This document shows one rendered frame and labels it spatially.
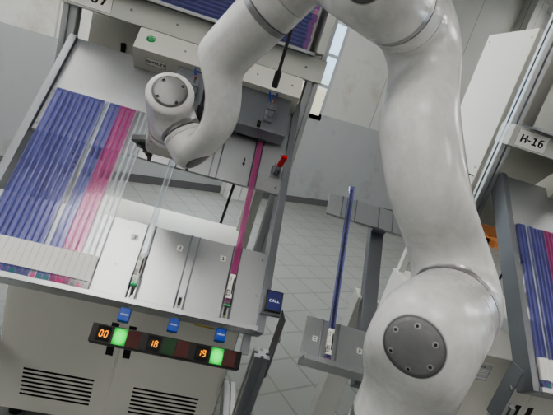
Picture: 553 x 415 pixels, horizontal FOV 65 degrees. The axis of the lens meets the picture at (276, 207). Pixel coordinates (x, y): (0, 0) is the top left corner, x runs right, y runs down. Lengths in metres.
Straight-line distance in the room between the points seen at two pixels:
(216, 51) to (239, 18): 0.07
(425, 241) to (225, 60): 0.41
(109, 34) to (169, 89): 0.81
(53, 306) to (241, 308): 0.64
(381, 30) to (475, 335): 0.34
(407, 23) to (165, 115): 0.43
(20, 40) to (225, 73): 3.37
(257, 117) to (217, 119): 0.52
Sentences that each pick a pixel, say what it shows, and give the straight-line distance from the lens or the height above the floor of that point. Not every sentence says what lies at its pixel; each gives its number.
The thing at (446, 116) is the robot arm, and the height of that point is 1.29.
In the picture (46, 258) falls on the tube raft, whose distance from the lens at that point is 1.10.
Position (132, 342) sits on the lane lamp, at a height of 0.65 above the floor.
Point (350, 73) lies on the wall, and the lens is 5.31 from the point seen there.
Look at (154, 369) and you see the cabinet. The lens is 1.54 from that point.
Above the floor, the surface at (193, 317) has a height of 0.73.
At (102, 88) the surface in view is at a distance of 1.34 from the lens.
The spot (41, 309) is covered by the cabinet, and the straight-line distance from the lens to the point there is 1.51.
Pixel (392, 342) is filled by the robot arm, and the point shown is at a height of 1.06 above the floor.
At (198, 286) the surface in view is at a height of 0.77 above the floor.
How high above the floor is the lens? 1.27
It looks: 15 degrees down
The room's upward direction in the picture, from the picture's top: 18 degrees clockwise
